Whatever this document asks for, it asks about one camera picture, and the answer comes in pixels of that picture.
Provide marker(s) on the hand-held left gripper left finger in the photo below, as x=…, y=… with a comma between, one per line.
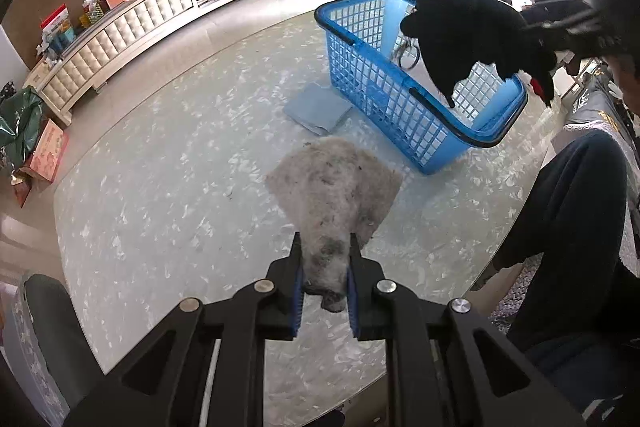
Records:
x=298, y=302

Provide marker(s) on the light blue cloth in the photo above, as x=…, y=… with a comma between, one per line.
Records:
x=315, y=109

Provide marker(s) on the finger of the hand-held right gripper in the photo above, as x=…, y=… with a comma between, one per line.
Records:
x=575, y=37
x=560, y=7

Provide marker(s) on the printed cardboard box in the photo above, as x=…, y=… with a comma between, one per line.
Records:
x=47, y=152

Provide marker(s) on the red and white snack box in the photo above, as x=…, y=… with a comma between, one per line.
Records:
x=55, y=22

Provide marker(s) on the chair with grey cover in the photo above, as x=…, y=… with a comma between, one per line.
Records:
x=50, y=332

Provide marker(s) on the grey fluffy pad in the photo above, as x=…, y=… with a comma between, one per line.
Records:
x=330, y=187

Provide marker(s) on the green plastic bag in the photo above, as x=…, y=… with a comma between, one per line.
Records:
x=20, y=127

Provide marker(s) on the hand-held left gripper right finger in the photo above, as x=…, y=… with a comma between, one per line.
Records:
x=353, y=302

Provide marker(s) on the person's leg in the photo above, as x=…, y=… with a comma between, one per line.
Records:
x=565, y=232

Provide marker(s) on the blue plastic basket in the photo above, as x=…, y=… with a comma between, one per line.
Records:
x=370, y=77

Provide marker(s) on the white padded television cabinet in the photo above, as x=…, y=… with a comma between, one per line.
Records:
x=125, y=32

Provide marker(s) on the black plush toy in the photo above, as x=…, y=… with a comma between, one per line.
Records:
x=460, y=32

